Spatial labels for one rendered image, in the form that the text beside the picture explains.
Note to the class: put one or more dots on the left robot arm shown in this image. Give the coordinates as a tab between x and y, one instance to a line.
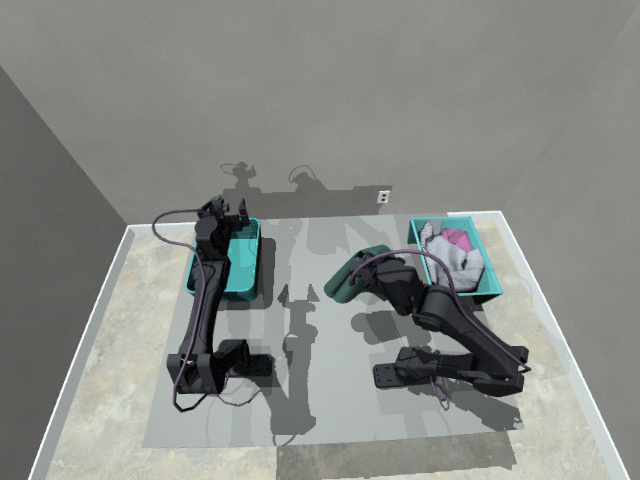
198	340

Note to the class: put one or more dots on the grey towel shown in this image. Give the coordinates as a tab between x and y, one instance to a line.
447	264

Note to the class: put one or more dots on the pink towel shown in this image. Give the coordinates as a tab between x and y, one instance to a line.
458	238

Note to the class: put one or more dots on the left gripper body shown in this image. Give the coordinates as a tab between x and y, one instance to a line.
225	222

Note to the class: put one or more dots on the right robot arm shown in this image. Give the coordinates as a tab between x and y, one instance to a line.
433	307

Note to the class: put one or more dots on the teal perforated basket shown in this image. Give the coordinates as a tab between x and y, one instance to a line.
241	253

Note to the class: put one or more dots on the dark green towel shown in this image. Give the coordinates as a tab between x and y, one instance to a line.
344	286

